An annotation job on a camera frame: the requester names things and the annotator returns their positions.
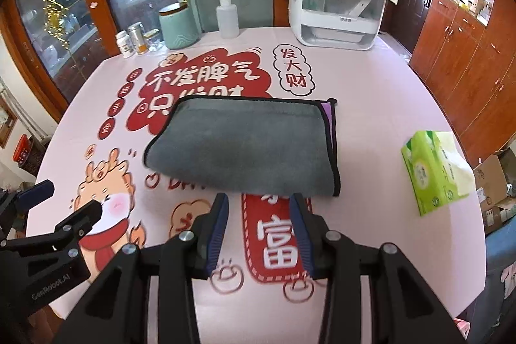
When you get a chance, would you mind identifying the red basket on floor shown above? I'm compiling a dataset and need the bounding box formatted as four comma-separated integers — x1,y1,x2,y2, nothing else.
12,134,33,165

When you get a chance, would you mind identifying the green tissue pack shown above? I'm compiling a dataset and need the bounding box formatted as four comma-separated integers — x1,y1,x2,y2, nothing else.
401,130,475,216

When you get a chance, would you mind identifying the open cardboard box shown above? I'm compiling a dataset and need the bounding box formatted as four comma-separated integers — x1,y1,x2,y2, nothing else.
474,148,515,236

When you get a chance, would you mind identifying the small white pill bottle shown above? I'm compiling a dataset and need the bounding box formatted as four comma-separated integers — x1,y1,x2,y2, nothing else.
115,31,135,58

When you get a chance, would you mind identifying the grey folded microfibre towel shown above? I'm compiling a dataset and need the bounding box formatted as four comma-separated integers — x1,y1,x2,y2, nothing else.
143,96,341,197

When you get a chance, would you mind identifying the small clear glass jar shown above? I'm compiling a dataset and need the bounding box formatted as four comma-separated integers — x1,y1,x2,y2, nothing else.
144,28,163,52

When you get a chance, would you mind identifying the pink printed tablecloth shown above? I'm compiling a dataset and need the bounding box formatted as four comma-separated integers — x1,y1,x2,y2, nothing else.
27,27,485,343

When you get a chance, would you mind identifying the teal ceramic canister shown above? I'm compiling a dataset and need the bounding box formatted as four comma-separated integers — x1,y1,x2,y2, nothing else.
159,3,199,50

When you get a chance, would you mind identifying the brown wooden sideboard cabinet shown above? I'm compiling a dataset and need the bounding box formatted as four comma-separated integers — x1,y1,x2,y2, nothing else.
409,0,515,166

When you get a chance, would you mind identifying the white squeeze wash bottle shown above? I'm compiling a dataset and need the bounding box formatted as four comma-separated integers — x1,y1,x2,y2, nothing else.
216,0,240,39

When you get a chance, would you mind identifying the white countertop appliance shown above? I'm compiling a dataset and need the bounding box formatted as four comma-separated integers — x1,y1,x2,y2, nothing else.
288,0,390,51

